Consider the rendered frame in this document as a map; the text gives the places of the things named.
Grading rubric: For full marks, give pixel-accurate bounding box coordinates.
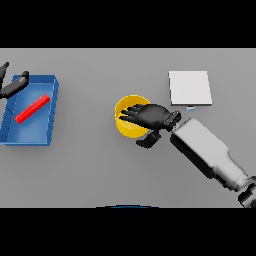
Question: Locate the pale square measuring scale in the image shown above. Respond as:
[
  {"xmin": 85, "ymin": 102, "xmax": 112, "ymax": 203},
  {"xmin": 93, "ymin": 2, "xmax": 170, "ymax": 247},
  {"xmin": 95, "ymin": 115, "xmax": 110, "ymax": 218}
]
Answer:
[{"xmin": 167, "ymin": 70, "xmax": 213, "ymax": 112}]

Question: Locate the blue tray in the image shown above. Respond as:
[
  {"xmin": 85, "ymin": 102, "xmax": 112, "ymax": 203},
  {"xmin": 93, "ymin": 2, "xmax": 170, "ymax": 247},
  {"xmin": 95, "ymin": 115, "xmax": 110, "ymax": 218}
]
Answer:
[{"xmin": 0, "ymin": 74, "xmax": 60, "ymax": 147}]

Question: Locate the red beaker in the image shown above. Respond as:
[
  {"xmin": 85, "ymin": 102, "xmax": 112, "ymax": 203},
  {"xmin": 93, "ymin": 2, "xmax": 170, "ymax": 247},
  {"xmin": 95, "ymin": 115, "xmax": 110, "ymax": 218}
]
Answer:
[{"xmin": 14, "ymin": 93, "xmax": 52, "ymax": 125}]

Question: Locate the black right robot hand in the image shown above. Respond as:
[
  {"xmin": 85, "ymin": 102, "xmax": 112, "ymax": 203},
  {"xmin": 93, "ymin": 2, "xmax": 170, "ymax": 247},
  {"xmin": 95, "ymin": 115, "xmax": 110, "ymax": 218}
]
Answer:
[{"xmin": 118, "ymin": 103, "xmax": 183, "ymax": 150}]

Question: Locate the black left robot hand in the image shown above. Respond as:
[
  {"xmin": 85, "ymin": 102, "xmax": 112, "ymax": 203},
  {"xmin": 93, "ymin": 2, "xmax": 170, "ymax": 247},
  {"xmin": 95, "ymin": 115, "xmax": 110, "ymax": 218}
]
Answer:
[{"xmin": 0, "ymin": 61, "xmax": 30, "ymax": 100}]

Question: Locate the yellow bowl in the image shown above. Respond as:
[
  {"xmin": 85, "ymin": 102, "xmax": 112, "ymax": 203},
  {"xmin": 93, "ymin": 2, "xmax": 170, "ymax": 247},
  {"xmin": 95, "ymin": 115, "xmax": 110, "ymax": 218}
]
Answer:
[{"xmin": 114, "ymin": 94, "xmax": 152, "ymax": 139}]

